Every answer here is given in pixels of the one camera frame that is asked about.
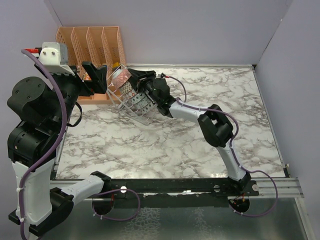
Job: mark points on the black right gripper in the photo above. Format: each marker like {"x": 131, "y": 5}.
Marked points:
{"x": 136, "y": 76}

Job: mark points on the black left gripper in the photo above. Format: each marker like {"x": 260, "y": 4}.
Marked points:
{"x": 99, "y": 82}

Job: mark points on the brown checker patterned bowl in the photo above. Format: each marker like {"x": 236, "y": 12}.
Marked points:
{"x": 126, "y": 88}

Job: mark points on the black leaf patterned bowl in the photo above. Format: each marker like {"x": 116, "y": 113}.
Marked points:
{"x": 120, "y": 77}

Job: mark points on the red patterned bowl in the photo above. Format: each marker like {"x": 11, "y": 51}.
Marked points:
{"x": 131, "y": 93}

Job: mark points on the blue triangle patterned bowl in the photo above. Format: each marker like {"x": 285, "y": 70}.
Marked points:
{"x": 137, "y": 98}

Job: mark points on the white petal patterned bowl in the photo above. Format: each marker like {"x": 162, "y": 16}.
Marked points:
{"x": 144, "y": 105}

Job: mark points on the white diamond patterned bowl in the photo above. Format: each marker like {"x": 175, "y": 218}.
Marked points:
{"x": 147, "y": 108}

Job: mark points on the blue floral patterned bowl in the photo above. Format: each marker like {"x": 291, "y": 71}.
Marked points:
{"x": 142, "y": 103}

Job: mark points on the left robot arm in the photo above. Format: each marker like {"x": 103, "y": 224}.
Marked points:
{"x": 32, "y": 148}

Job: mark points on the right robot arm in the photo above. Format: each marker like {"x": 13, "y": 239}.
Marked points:
{"x": 215, "y": 126}

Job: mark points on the yellow black sponge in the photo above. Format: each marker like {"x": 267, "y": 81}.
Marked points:
{"x": 115, "y": 66}

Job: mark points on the orange plastic file organizer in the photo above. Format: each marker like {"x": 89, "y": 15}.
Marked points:
{"x": 101, "y": 45}

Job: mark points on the white wire dish rack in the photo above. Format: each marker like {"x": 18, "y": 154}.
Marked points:
{"x": 124, "y": 105}

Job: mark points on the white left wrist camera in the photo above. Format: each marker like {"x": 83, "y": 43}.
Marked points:
{"x": 54, "y": 56}

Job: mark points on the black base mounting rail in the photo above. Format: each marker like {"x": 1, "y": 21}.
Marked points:
{"x": 171, "y": 192}

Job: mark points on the aluminium side rail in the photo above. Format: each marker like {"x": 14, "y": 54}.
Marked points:
{"x": 286, "y": 188}

